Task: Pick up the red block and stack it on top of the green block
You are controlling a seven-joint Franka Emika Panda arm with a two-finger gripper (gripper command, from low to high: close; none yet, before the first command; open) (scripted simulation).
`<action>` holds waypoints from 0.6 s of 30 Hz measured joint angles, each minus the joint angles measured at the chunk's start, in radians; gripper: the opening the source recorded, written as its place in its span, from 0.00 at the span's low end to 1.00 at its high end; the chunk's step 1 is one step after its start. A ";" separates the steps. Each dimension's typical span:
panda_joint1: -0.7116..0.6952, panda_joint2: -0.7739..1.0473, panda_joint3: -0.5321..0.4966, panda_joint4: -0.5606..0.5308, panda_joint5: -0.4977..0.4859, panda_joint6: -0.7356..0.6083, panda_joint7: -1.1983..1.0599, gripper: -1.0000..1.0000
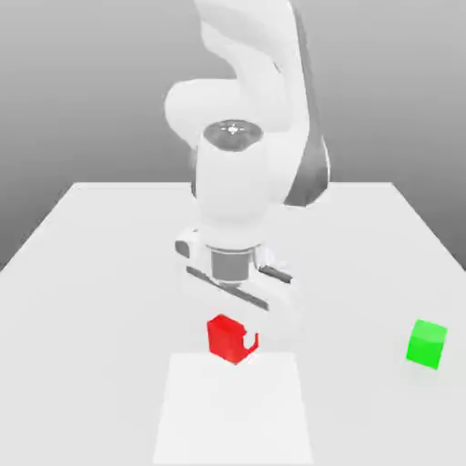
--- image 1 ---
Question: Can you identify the small green cube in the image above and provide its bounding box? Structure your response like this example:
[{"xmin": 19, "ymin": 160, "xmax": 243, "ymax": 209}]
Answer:
[{"xmin": 405, "ymin": 319, "xmax": 449, "ymax": 371}]

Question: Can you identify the small red cube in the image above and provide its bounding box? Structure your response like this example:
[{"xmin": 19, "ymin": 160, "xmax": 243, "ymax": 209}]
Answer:
[{"xmin": 206, "ymin": 314, "xmax": 259, "ymax": 366}]

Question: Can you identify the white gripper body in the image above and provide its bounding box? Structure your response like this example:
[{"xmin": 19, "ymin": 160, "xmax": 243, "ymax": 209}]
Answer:
[{"xmin": 177, "ymin": 262, "xmax": 297, "ymax": 333}]

